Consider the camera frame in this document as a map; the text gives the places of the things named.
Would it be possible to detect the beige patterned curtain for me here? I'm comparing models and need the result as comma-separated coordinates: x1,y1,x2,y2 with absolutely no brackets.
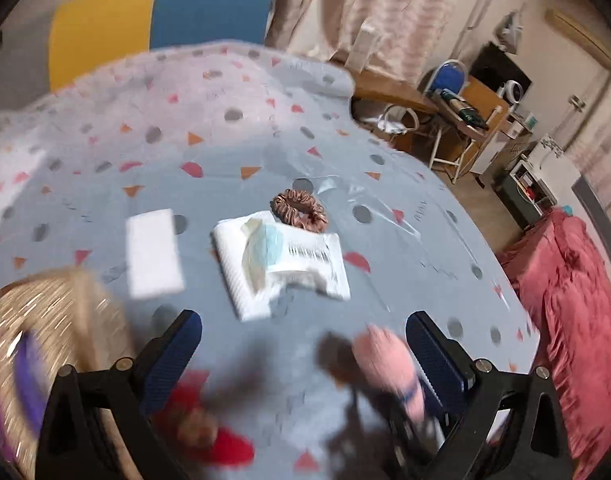
265,0,471,86

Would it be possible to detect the black monitor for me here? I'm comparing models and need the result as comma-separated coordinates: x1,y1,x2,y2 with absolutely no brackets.
470,42,532,96

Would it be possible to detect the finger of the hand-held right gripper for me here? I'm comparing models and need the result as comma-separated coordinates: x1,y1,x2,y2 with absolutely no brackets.
350,385,445,470

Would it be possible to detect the gold ornate tissue box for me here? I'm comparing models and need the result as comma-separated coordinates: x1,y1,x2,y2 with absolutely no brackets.
0,267,136,480

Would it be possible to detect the beige air conditioner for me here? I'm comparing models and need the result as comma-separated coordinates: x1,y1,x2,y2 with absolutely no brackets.
545,7,611,63

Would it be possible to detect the wooden desk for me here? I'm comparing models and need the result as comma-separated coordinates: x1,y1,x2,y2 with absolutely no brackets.
350,67,439,116

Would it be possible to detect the white wipes pack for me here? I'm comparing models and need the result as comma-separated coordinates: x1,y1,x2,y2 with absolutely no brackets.
262,230,351,302

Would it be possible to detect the blue folding chair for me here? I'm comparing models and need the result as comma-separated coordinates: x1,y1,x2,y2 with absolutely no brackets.
425,58,511,183

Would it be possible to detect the pink sock with blue band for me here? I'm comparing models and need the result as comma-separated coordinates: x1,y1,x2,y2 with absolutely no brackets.
353,324,427,423

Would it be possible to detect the grey yellow blue chair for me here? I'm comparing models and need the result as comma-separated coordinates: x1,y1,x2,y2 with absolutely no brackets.
48,0,276,93

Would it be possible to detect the dark storage shelf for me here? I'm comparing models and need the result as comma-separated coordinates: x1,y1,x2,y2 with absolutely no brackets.
495,160,556,226

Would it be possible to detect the brown satin scrunchie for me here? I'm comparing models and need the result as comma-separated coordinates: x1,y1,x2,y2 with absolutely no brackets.
271,188,329,233

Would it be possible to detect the patterned plastic tablecloth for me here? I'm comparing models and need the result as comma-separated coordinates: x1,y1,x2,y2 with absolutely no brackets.
0,42,541,480

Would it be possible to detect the white textured cloth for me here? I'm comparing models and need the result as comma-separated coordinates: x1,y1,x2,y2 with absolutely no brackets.
212,219,272,322

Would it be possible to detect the white cable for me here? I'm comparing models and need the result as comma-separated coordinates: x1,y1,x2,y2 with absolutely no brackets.
375,105,421,135

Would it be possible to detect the red plush toy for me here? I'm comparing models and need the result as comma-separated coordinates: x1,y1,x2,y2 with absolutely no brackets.
152,370,256,466

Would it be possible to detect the white low cabinet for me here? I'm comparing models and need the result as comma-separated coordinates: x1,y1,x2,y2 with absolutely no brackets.
525,135,583,201

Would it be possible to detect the dark green bundle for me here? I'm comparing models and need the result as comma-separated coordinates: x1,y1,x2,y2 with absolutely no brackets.
435,88,489,131

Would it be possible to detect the blue face mask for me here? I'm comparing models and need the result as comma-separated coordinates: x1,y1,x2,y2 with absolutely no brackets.
240,220,286,292

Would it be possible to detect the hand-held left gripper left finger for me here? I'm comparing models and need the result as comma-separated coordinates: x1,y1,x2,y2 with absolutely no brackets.
35,309,203,480

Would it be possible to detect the tall white box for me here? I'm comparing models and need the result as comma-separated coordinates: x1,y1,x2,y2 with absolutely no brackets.
349,27,381,70

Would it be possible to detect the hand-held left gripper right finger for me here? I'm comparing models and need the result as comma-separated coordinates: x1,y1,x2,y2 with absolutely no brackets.
405,311,573,480

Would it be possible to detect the white fan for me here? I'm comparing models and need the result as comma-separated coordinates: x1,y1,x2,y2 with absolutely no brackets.
495,80,526,106

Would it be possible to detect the red blanket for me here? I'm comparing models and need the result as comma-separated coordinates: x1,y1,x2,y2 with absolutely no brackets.
498,207,611,466

